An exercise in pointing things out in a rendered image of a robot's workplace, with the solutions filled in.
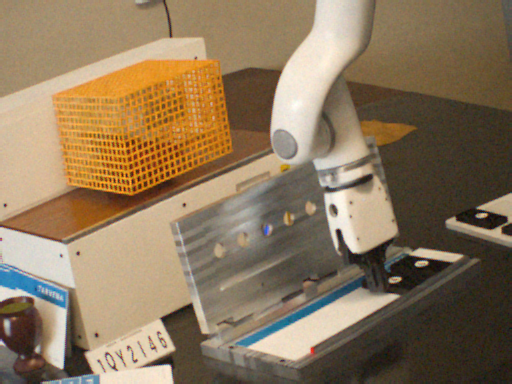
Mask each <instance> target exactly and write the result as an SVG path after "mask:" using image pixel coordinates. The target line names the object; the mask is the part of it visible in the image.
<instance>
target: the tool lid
mask: <svg viewBox="0 0 512 384"><path fill-rule="evenodd" d="M364 140H366V143H367V148H368V151H369V155H370V158H371V161H372V165H373V169H374V170H373V171H372V172H371V173H370V174H372V175H377V178H378V179H379V181H380V183H381V185H382V186H383V189H384V192H385V194H386V196H387V199H388V201H389V204H390V208H391V210H392V213H393V216H394V212H393V208H392V203H391V199H390V195H389V190H388V186H387V182H386V178H385V173H384V169H383V165H382V161H380V156H379V152H378V148H377V144H376V139H375V136H366V137H364ZM326 187H327V186H321V185H320V181H319V178H318V174H317V171H316V167H315V164H314V161H311V162H308V163H305V164H301V165H297V166H295V167H292V168H290V169H287V170H285V172H282V173H280V174H278V175H274V176H272V177H270V178H267V179H265V180H262V181H260V182H257V184H255V185H253V186H249V187H247V188H245V189H242V190H240V191H238V192H235V193H232V194H230V196H228V197H225V198H222V199H220V200H217V201H215V202H213V203H211V204H208V205H205V206H203V208H200V209H198V210H196V211H193V212H191V213H189V214H187V215H183V216H181V217H179V218H176V219H174V221H172V222H170V223H169V224H170V228H171V231H172V235H173V239H174V243H175V246H176V250H177V254H178V255H179V258H180V261H181V265H182V269H183V273H184V276H185V280H186V283H187V288H188V291H189V292H190V295H191V298H192V301H193V306H194V309H195V313H196V316H197V320H199V323H200V327H201V330H202V333H204V334H211V333H213V332H215V331H217V330H218V329H217V326H216V324H218V323H220V322H222V321H224V320H226V321H227V322H235V321H237V320H239V319H241V318H244V317H246V316H248V315H253V317H254V318H253V319H252V321H255V320H257V319H260V318H262V317H263V316H265V315H267V314H269V313H271V312H273V311H276V310H278V309H280V308H281V307H282V306H283V303H282V301H281V298H282V297H284V296H286V295H289V294H291V293H293V292H295V291H297V290H298V289H300V288H303V287H304V285H303V280H305V279H307V278H309V277H310V279H320V278H322V277H323V276H325V275H328V274H330V273H332V271H333V273H334V271H337V273H338V275H337V276H336V277H337V278H338V277H340V276H343V275H345V273H347V272H349V271H351V270H353V269H354V268H357V267H359V266H358V265H355V264H353V265H344V262H343V255H340V254H338V252H337V251H336V248H335V246H334V242H333V238H332V235H331V230H330V226H329V221H328V215H327V210H326V201H324V193H326V189H324V188H326ZM308 201H309V202H310V203H311V204H313V212H311V214H310V215H309V214H308V213H307V212H306V204H307V202H308ZM285 212H289V213H290V214H291V223H290V224H289V225H286V224H285V223H284V214H285ZM394 219H396V216H394ZM264 222H266V223H267V224H268V226H269V233H268V234H267V235H266V236H265V235H264V234H262V233H261V225H262V223H264ZM241 233H243V234H244V235H245V237H246V242H245V244H244V246H243V247H241V246H240V243H239V240H238V238H239V235H240V234H241ZM217 243H219V244H220V245H221V248H222V249H223V254H221V256H220V257H217V256H216V255H215V252H214V249H215V245H216V244H217Z"/></svg>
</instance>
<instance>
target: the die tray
mask: <svg viewBox="0 0 512 384"><path fill-rule="evenodd" d="M477 208H479V209H482V210H486V211H491V212H494V213H499V214H502V215H506V216H508V222H507V223H504V224H502V225H501V227H498V228H496V229H494V230H491V231H490V230H486V229H482V228H479V227H475V226H471V225H466V224H463V223H459V221H456V217H452V218H450V219H447V220H446V222H445V223H446V228H448V229H452V230H455V231H459V232H462V233H465V234H468V235H472V236H476V237H478V238H482V239H485V240H489V241H491V242H495V243H498V244H501V245H504V246H508V247H510V248H512V237H510V236H507V235H503V234H501V230H502V229H501V228H502V226H503V225H506V224H509V223H511V222H512V193H510V194H508V195H506V196H503V197H501V198H499V199H496V200H494V201H491V202H489V203H487V204H484V205H482V206H479V207H477Z"/></svg>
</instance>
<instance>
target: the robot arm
mask: <svg viewBox="0 0 512 384"><path fill-rule="evenodd" d="M376 1H377V0H317V5H316V13H315V21H314V25H313V28H312V30H311V33H310V34H309V36H307V38H306V39H305V40H304V41H303V43H302V44H301V45H300V46H299V48H298V49H297V51H296V52H295V53H294V54H293V55H292V57H291V59H290V60H288V62H287V64H286V66H285V68H284V70H283V72H282V74H281V77H280V80H279V83H278V86H277V90H276V95H275V101H274V108H272V116H271V128H270V136H271V145H272V149H273V151H274V153H276V155H277V156H278V158H279V159H280V160H281V161H282V162H284V163H286V164H290V165H301V164H305V163H308V162H311V161H314V164H315V167H316V171H317V174H318V178H319V181H320V185H321V186H327V187H326V188H324V189H326V193H324V201H326V210H327V215H328V221H329V226H330V230H331V235H332V238H333V242H334V246H335V248H336V251H337V252H338V254H340V255H343V262H344V265H353V264H355V265H358V266H359V268H360V269H361V270H364V273H365V276H366V281H367V284H368V287H369V291H370V292H383V291H385V289H390V286H391V285H390V282H389V279H388V275H387V272H386V268H385V264H384V262H386V255H385V254H386V249H387V247H388V246H389V245H390V244H391V243H392V242H393V237H394V235H395V234H397V232H398V227H397V224H396V219H394V216H393V213H392V210H391V208H390V204H389V201H388V199H387V196H386V194H385V192H384V189H383V186H382V185H381V183H380V181H379V179H378V178H377V175H372V174H370V173H371V172H372V171H373V170H374V169H373V165H372V161H371V158H370V155H369V151H368V148H367V143H366V140H364V137H363V133H362V130H361V126H360V122H359V119H358V115H357V113H356V112H355V108H354V105H353V102H352V98H351V95H350V91H349V88H347V84H346V81H345V78H344V77H343V76H341V75H342V73H343V72H344V71H345V70H346V69H347V68H348V66H349V65H350V64H351V63H352V62H353V61H354V60H355V59H356V58H359V57H360V56H361V55H362V54H363V53H364V52H365V51H366V49H367V48H368V46H369V44H370V38H371V34H372V30H373V23H374V12H375V7H376ZM364 255H365V256H364Z"/></svg>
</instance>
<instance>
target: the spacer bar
mask: <svg viewBox="0 0 512 384"><path fill-rule="evenodd" d="M410 254H411V256H412V255H416V256H421V257H427V258H433V259H438V260H444V261H450V262H453V263H455V262H456V261H457V260H459V259H461V258H463V256H461V255H456V254H450V253H444V252H438V251H432V250H427V249H422V248H419V249H418V250H416V251H414V252H412V253H410Z"/></svg>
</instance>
